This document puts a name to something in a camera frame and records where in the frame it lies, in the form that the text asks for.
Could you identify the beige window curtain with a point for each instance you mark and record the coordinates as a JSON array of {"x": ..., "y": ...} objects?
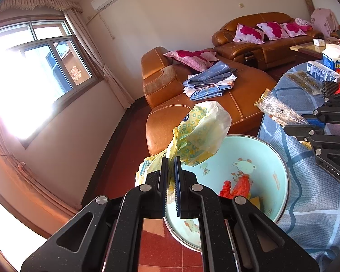
[{"x": 102, "y": 59}]

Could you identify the folded blue plaid sheet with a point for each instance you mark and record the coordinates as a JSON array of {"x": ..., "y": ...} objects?
[{"x": 212, "y": 73}]

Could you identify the mint green cartoon print bin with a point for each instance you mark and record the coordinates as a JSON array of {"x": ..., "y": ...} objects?
[{"x": 260, "y": 158}]

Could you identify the bright yellow plastic bag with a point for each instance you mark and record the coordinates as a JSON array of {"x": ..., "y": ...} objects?
[{"x": 256, "y": 202}]

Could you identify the black foam net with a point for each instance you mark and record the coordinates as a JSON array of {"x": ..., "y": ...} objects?
[{"x": 328, "y": 89}]

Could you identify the brown leather three-seat sofa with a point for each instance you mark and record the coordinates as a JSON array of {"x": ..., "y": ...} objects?
[{"x": 260, "y": 52}]

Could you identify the flat blue white carton box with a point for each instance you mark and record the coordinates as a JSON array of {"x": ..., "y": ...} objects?
[{"x": 320, "y": 69}]

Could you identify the clear snack tray packet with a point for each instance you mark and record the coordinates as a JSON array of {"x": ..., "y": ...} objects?
[{"x": 301, "y": 82}]

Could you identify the pink floral pillow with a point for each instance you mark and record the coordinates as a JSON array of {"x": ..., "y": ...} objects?
[
  {"x": 293, "y": 28},
  {"x": 273, "y": 30},
  {"x": 189, "y": 58},
  {"x": 249, "y": 33}
]

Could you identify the sliding glass window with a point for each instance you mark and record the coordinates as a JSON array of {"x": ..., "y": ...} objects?
[{"x": 45, "y": 62}]

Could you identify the brown leather chaise sofa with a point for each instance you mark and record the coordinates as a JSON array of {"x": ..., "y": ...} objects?
[{"x": 170, "y": 119}]

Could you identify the blue white milk carton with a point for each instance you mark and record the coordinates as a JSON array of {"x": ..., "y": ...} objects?
[{"x": 333, "y": 59}]

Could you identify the pink floral crumpled cloth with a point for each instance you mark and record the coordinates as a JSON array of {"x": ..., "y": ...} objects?
[{"x": 303, "y": 23}]

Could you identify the beige curtain valance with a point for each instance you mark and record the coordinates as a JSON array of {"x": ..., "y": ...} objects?
[{"x": 39, "y": 4}]

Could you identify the red paper window decal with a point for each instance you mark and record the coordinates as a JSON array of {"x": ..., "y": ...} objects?
[{"x": 76, "y": 73}]

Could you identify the small white box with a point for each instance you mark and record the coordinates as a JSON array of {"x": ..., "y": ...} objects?
[{"x": 318, "y": 42}]

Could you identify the blue plaid tablecloth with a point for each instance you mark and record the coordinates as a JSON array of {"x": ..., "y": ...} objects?
[{"x": 306, "y": 204}]

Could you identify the rolled bamboo mat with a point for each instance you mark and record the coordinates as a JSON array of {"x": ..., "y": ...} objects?
[{"x": 307, "y": 4}]

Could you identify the red plastic bag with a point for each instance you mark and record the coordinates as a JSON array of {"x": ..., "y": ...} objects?
[{"x": 240, "y": 187}]

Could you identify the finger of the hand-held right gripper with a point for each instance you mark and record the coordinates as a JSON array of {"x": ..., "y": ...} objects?
[
  {"x": 319, "y": 123},
  {"x": 300, "y": 132}
]

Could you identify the clear gold-edged snack wrapper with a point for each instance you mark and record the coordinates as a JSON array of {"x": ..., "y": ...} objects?
[{"x": 274, "y": 107}]

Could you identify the pale pink floral cover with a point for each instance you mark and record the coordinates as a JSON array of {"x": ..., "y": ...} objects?
[{"x": 324, "y": 19}]

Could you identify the wooden coffee table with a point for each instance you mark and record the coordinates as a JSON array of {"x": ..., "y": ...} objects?
[{"x": 306, "y": 48}]

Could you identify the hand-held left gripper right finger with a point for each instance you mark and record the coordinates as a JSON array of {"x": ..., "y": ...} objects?
[{"x": 178, "y": 187}]

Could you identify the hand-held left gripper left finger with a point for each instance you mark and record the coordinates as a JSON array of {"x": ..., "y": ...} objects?
[{"x": 163, "y": 181}]

